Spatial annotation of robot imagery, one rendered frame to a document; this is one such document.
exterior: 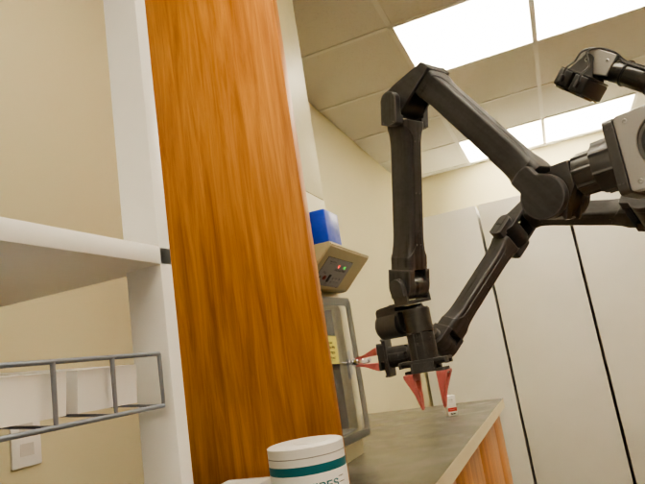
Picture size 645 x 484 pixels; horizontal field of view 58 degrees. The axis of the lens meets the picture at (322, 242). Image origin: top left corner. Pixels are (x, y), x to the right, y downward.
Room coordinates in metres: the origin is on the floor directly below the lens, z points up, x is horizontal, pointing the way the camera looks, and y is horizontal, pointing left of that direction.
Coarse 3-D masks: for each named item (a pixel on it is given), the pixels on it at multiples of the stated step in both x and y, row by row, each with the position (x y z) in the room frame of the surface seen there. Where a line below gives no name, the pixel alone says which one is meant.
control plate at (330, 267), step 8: (328, 256) 1.47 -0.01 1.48; (328, 264) 1.50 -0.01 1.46; (336, 264) 1.55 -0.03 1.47; (344, 264) 1.59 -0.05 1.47; (320, 272) 1.49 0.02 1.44; (328, 272) 1.54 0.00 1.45; (336, 272) 1.58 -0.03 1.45; (344, 272) 1.63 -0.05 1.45; (320, 280) 1.53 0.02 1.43; (328, 280) 1.58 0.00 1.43; (336, 280) 1.63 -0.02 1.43
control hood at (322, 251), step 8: (320, 248) 1.44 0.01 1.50; (328, 248) 1.44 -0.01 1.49; (336, 248) 1.48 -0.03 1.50; (344, 248) 1.53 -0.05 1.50; (320, 256) 1.44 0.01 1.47; (336, 256) 1.52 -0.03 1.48; (344, 256) 1.56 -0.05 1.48; (352, 256) 1.61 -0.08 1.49; (360, 256) 1.66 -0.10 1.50; (368, 256) 1.72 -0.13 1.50; (320, 264) 1.46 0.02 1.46; (352, 264) 1.65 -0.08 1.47; (360, 264) 1.71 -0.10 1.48; (352, 272) 1.69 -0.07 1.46; (344, 280) 1.68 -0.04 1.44; (352, 280) 1.74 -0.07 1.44; (328, 288) 1.62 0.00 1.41; (336, 288) 1.67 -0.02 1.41; (344, 288) 1.72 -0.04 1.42
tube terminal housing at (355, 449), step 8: (312, 200) 1.68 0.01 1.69; (320, 200) 1.74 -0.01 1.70; (312, 208) 1.67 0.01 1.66; (320, 208) 1.73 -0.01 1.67; (328, 296) 1.69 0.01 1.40; (336, 296) 1.75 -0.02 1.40; (360, 440) 1.76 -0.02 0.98; (352, 448) 1.69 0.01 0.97; (360, 448) 1.75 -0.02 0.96; (352, 456) 1.68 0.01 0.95
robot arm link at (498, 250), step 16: (496, 224) 1.58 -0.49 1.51; (496, 240) 1.58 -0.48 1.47; (512, 240) 1.56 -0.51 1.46; (528, 240) 1.61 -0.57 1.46; (496, 256) 1.55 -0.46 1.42; (512, 256) 1.58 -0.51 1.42; (480, 272) 1.56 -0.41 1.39; (496, 272) 1.55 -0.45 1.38; (464, 288) 1.57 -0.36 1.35; (480, 288) 1.54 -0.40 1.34; (464, 304) 1.53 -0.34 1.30; (480, 304) 1.55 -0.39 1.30; (448, 320) 1.52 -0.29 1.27; (464, 320) 1.53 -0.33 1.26; (448, 336) 1.51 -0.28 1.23; (464, 336) 1.54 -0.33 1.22; (448, 352) 1.52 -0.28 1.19
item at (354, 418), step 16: (336, 304) 1.66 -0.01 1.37; (336, 320) 1.65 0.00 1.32; (352, 320) 1.75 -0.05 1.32; (336, 336) 1.63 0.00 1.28; (352, 336) 1.73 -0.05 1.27; (352, 352) 1.71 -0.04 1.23; (336, 368) 1.60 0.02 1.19; (352, 368) 1.70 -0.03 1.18; (336, 384) 1.59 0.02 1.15; (352, 384) 1.68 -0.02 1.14; (352, 400) 1.67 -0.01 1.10; (352, 416) 1.65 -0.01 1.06; (368, 416) 1.75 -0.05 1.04; (352, 432) 1.64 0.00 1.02; (368, 432) 1.73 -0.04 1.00
